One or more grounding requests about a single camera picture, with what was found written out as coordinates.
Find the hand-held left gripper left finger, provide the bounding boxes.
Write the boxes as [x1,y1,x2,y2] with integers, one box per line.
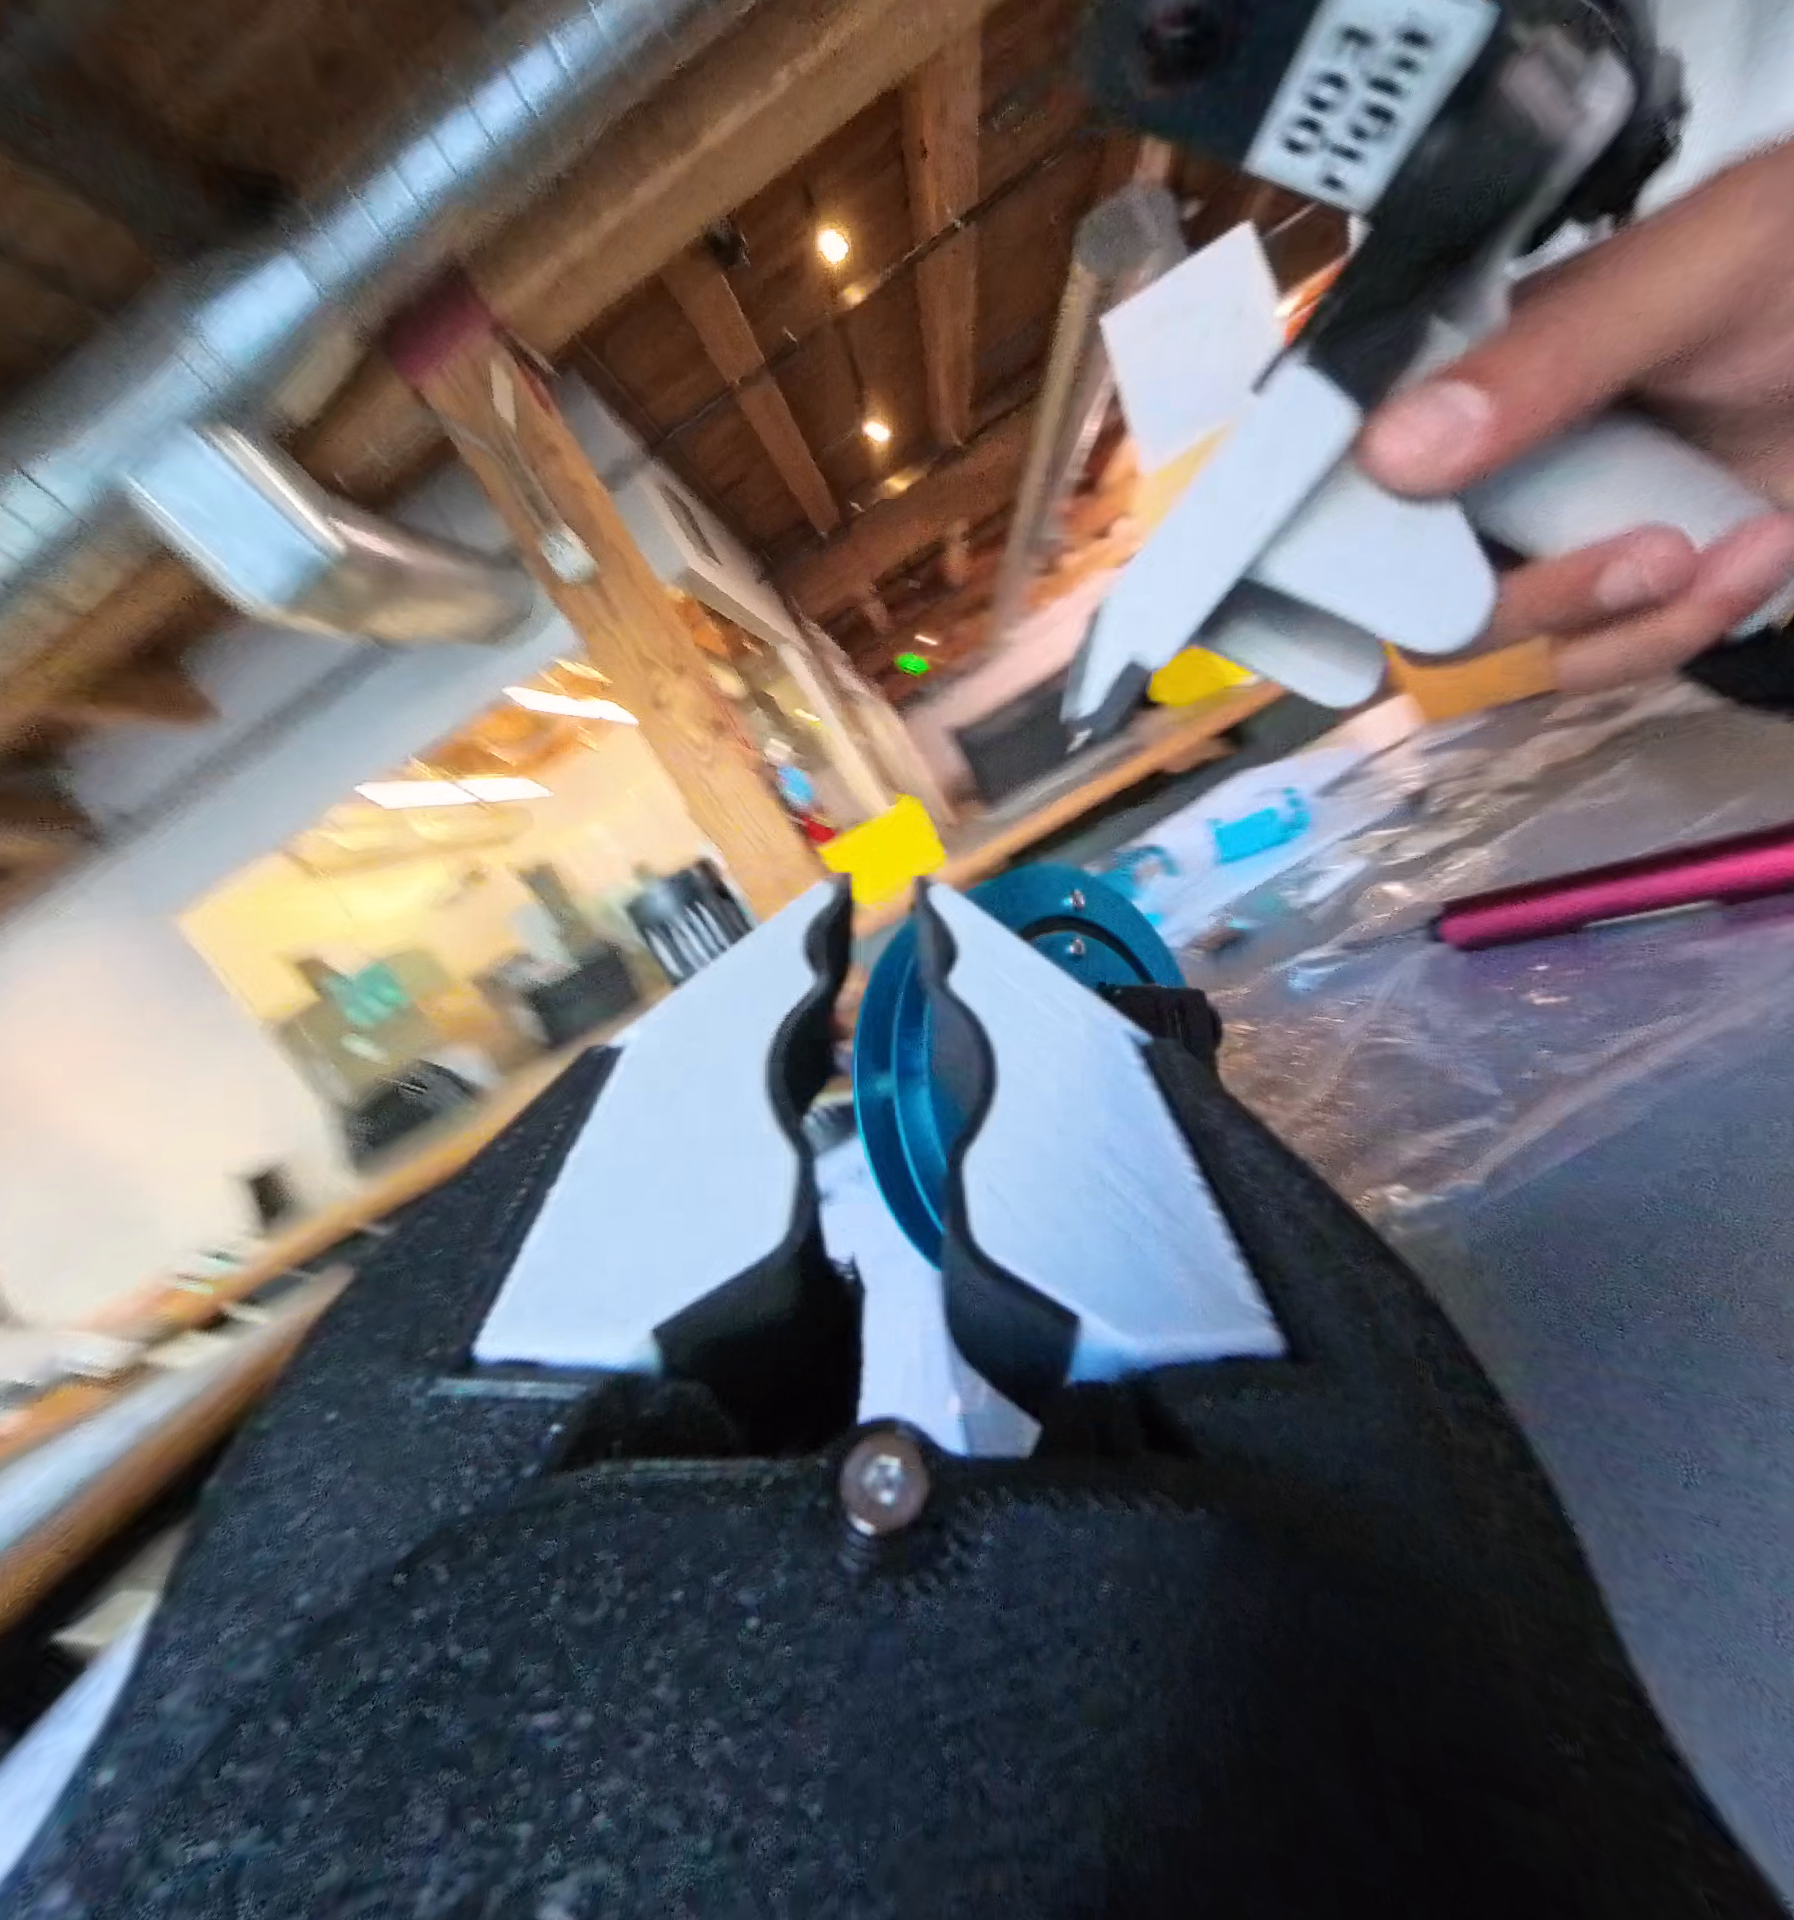
[469,888,859,1452]

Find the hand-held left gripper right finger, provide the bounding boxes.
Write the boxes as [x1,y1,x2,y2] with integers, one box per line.
[916,875,1293,1460]

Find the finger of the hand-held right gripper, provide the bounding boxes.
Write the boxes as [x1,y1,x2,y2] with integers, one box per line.
[1089,224,1293,472]
[1064,369,1367,752]

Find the blue robot arm base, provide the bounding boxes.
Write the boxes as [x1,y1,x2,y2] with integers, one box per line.
[840,863,1228,1267]

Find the red electric screwdriver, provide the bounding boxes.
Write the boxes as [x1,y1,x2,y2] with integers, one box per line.
[1436,811,1794,947]

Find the grey desk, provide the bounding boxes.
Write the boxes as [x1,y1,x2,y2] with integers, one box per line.
[0,686,1794,1920]

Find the person's right hand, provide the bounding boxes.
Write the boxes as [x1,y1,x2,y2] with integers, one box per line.
[1354,119,1794,697]

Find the silver vertical pipe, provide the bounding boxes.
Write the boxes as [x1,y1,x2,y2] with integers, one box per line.
[1025,183,1187,629]

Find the white foam sheet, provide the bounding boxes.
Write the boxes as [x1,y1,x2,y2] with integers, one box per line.
[1074,738,1419,967]

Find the open laptop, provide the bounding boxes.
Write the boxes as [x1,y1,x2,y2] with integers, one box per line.
[958,686,1084,806]

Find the clear plastic bag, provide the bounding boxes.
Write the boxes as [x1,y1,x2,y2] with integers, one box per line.
[1182,702,1794,1206]

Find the wooden post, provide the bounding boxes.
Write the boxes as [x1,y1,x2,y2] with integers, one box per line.
[388,283,822,920]

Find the silver duct branch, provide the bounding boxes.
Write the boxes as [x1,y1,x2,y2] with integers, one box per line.
[118,425,539,657]

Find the silver ventilation duct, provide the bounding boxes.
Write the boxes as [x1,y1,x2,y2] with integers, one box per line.
[0,0,730,629]

